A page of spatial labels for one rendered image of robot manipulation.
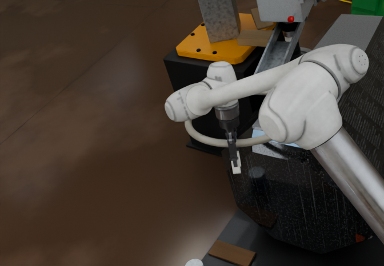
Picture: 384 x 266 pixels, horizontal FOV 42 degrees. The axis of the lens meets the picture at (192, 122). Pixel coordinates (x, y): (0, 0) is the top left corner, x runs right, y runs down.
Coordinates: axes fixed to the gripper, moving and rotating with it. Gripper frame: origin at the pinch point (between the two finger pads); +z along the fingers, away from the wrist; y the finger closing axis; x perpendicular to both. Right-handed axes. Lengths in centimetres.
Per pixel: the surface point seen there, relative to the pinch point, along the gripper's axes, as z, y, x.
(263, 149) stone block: 14.9, 33.4, -9.7
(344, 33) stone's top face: -10, 105, -58
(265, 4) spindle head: -42, 71, -18
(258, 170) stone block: 28.5, 37.4, -5.5
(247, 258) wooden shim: 86, 43, 7
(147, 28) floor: 31, 336, 105
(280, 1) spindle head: -42, 68, -25
